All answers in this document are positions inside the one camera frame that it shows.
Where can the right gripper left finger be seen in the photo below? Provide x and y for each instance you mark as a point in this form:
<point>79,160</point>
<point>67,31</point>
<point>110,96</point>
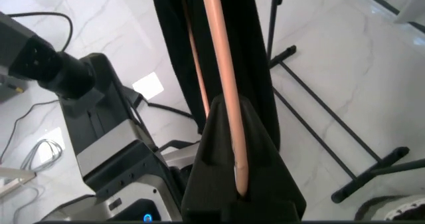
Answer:
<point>206,180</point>

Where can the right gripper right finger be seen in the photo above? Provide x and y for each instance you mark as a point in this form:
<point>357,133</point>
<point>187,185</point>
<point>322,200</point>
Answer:
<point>272,180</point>

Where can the pink clothes hanger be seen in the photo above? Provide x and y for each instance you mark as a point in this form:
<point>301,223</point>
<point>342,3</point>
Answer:
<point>225,67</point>

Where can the black garment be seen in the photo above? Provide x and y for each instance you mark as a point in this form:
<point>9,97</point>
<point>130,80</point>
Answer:
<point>252,51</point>

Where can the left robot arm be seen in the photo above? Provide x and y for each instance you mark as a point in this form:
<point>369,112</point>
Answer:
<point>66,74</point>

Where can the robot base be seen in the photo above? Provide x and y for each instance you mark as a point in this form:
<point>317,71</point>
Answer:
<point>109,144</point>

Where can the black clothes rack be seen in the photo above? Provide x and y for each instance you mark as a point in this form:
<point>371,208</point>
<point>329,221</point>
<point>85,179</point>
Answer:
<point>365,175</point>

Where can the white curtain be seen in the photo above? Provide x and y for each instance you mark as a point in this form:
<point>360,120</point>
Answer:
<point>411,8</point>

